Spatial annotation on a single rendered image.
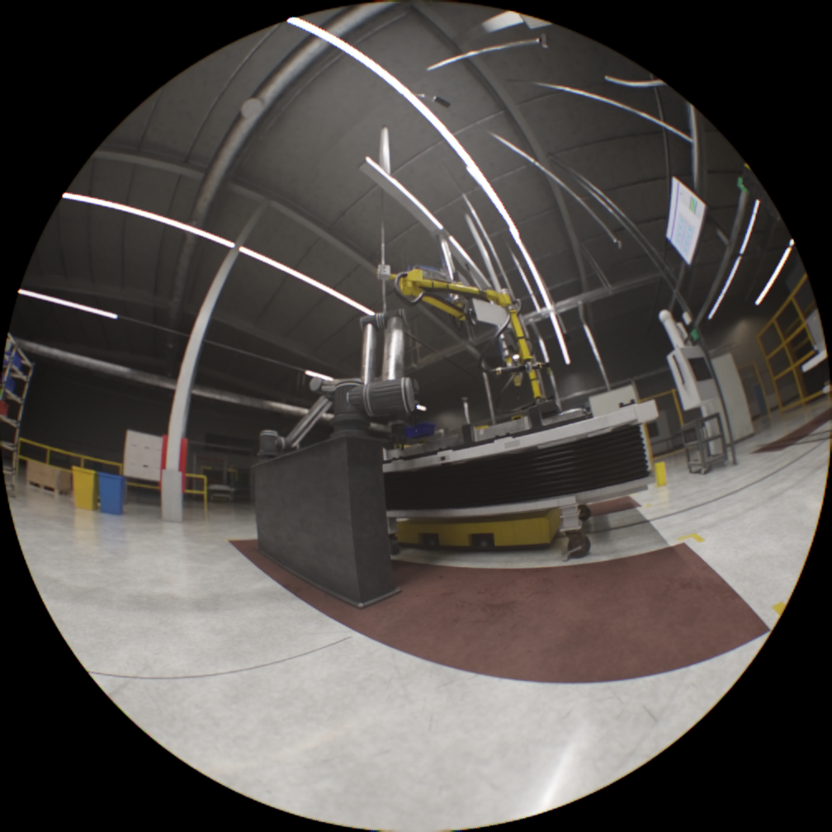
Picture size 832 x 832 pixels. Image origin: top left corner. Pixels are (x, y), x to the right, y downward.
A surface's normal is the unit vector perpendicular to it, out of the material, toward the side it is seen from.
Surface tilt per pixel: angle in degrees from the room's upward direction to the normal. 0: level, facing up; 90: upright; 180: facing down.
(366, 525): 90
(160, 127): 176
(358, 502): 90
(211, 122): 176
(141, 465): 90
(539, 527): 90
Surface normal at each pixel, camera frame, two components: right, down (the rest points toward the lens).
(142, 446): 0.85, -0.22
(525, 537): -0.62, -0.17
